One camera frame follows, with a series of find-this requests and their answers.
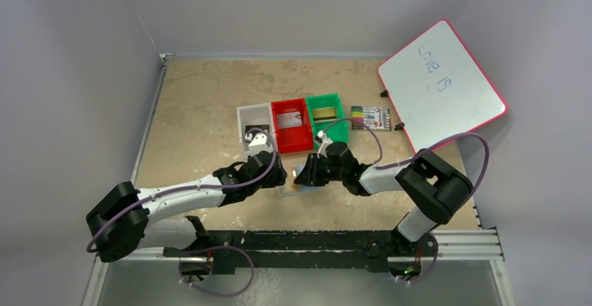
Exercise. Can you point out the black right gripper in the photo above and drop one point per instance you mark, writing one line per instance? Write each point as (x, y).
(310, 171)

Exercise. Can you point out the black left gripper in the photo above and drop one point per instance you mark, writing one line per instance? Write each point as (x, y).
(277, 177)

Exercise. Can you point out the beige card holder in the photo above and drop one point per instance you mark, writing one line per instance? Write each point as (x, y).
(289, 188)

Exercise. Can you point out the red plastic bin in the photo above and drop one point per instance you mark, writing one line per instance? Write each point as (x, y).
(296, 139)

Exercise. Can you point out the green plastic bin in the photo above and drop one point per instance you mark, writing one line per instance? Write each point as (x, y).
(337, 132)

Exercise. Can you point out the gold credit card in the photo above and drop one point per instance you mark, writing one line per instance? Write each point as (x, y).
(326, 114)

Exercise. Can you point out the white plastic bin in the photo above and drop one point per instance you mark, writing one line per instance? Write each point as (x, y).
(259, 115)

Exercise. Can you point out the marker pen pack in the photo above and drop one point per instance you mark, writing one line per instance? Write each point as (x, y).
(376, 118)

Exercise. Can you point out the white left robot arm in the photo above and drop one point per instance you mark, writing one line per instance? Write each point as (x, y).
(128, 218)

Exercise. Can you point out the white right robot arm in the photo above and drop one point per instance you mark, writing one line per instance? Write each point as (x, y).
(437, 189)

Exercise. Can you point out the black credit card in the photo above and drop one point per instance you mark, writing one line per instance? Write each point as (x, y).
(253, 130)

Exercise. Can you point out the silver credit card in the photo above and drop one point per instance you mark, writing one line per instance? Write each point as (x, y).
(289, 120)

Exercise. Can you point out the black whiteboard clip lower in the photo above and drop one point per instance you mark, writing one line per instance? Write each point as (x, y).
(399, 127)

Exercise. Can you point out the pink framed whiteboard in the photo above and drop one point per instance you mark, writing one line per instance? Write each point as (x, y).
(438, 88)

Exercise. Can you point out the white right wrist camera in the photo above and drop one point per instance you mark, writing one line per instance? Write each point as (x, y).
(323, 141)

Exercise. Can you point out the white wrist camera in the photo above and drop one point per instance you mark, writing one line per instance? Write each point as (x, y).
(323, 141)
(257, 143)

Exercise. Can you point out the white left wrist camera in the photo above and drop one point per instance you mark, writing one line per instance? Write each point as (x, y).
(257, 143)

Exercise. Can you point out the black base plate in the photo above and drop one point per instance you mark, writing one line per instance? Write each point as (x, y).
(375, 251)

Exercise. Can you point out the aluminium frame rail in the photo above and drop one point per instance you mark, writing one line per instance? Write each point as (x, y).
(467, 269)

